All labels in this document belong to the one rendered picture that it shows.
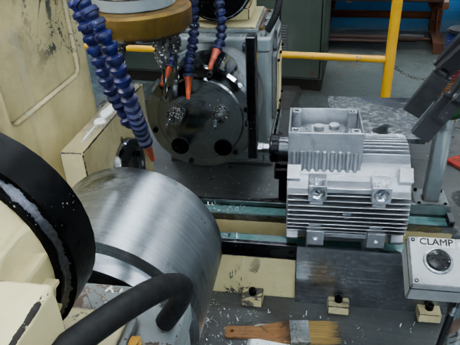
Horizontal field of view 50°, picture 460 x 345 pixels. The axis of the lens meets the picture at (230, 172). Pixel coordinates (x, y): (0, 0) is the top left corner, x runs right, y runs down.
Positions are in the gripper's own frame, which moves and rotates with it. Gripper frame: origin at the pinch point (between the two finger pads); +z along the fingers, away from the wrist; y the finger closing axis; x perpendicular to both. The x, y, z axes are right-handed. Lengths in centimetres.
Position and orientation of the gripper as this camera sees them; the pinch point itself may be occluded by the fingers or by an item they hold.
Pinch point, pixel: (426, 110)
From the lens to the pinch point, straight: 80.0
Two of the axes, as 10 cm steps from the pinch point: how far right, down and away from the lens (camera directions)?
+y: -1.6, 5.1, -8.4
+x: 8.8, 4.7, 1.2
